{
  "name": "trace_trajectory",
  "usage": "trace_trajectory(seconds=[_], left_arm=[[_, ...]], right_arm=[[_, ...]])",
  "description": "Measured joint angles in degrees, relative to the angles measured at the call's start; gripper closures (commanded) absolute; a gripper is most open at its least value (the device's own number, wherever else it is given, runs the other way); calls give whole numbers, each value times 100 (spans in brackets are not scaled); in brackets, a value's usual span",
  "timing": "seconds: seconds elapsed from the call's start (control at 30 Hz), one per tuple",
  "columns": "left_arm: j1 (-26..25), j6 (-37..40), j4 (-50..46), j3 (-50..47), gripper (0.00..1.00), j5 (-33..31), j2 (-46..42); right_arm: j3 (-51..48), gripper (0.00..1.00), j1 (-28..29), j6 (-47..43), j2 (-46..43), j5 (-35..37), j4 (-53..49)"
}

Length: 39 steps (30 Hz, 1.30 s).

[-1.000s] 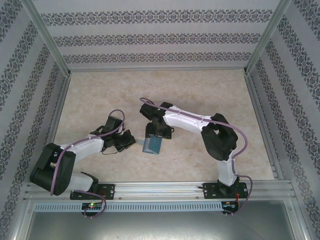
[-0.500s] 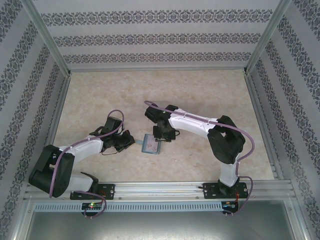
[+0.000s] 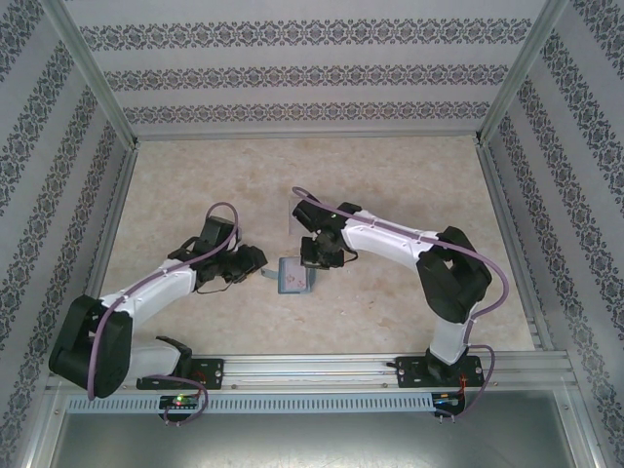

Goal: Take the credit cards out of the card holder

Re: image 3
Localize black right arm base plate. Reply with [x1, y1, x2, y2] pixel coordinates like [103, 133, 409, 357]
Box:
[394, 354, 487, 390]

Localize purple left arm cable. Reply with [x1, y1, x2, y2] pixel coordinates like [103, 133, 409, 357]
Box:
[87, 201, 243, 425]

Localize aluminium mounting rail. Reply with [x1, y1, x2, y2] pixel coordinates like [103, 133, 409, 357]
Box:
[46, 353, 571, 391]

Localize aluminium frame post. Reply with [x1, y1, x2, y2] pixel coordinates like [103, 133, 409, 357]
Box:
[44, 0, 142, 150]
[473, 0, 570, 147]

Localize left circuit board green light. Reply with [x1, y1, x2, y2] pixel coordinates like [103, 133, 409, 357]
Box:
[159, 395, 202, 410]

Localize teal leather card holder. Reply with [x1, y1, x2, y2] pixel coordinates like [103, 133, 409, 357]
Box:
[260, 256, 317, 296]

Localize grey metal sheet panel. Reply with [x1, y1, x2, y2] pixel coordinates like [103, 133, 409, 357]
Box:
[48, 411, 581, 468]

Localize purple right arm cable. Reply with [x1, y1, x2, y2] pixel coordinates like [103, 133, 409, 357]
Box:
[291, 185, 512, 423]

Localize aluminium table side rail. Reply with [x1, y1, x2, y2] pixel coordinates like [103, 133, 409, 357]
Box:
[66, 143, 142, 356]
[475, 138, 556, 352]

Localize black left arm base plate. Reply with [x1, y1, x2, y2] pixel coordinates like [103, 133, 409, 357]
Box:
[136, 358, 225, 391]

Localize thin black left gripper cable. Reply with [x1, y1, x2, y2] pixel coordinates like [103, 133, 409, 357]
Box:
[196, 278, 236, 295]

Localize grey slotted cable duct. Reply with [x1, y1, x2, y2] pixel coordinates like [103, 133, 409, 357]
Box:
[65, 394, 435, 413]

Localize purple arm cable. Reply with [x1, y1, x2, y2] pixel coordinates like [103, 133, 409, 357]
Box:
[87, 201, 243, 425]
[291, 185, 512, 423]

